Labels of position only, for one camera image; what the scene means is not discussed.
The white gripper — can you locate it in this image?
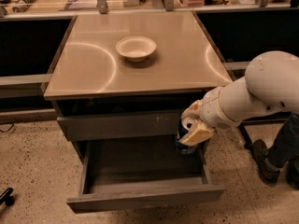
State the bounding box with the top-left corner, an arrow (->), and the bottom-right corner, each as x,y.
178,87 -> 242,147

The blue pepsi can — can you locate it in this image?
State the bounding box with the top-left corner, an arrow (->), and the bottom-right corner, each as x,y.
175,119 -> 198,156

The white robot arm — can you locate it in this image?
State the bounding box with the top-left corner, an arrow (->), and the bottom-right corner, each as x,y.
176,51 -> 299,147

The grey drawer cabinet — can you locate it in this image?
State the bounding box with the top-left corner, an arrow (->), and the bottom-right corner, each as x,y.
42,10 -> 235,215

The open grey middle drawer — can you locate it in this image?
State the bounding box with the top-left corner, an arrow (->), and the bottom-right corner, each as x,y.
67,135 -> 224,213

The closed grey top drawer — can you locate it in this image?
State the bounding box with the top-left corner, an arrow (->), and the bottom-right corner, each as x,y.
57,109 -> 181,141

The black stand leg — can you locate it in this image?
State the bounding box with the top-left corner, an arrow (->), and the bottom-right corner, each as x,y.
238,124 -> 252,150

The dark shoe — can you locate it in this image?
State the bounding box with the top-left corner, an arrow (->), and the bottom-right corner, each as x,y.
252,139 -> 280,186

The white paper bowl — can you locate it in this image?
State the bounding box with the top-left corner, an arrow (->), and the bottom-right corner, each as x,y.
116,36 -> 157,62

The black chair caster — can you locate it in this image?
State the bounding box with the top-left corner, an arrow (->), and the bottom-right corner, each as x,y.
0,188 -> 15,206

